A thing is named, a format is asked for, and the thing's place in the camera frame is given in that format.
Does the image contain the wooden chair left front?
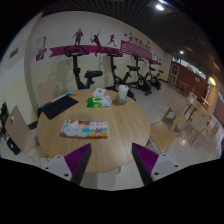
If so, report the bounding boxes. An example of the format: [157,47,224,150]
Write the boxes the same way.
[5,106,47,158]

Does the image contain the brown round coaster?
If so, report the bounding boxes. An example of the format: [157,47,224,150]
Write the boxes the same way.
[112,98,126,105]

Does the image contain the wooden table far right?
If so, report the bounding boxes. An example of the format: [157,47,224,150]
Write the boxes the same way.
[185,92,209,114]

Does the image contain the green wet wipes pack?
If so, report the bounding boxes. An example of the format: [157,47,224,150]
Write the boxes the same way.
[87,96,112,108]

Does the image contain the white tissue box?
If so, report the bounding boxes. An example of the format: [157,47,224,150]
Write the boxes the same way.
[92,88,106,97]

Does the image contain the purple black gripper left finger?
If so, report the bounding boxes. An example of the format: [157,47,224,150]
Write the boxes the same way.
[43,144,92,185]

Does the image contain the white plastic cup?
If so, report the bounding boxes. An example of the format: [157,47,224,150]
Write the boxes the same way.
[118,85,129,100]

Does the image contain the colourful folded towel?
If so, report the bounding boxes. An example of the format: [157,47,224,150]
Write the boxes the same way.
[60,118,109,138]

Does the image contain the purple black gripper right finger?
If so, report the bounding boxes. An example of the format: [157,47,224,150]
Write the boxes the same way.
[131,143,182,185]

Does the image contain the black laptop sleeve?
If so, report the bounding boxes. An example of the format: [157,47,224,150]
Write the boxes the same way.
[43,96,78,119]

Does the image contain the round wooden table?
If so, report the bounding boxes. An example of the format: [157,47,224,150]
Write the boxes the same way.
[37,89,150,173]

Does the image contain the black exercise bike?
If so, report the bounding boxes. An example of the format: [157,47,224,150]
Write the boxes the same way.
[63,45,104,91]
[146,66,162,90]
[128,54,152,95]
[104,47,137,101]

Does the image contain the black exercise bike far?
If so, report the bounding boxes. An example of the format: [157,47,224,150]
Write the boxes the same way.
[146,66,162,90]

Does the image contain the black exercise bike middle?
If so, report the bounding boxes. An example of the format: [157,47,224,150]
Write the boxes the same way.
[104,47,137,101]

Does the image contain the blue orange pen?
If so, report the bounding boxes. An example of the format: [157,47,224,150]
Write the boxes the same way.
[66,91,79,95]

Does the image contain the black exercise bike left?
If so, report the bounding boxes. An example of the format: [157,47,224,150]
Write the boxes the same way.
[63,45,104,91]

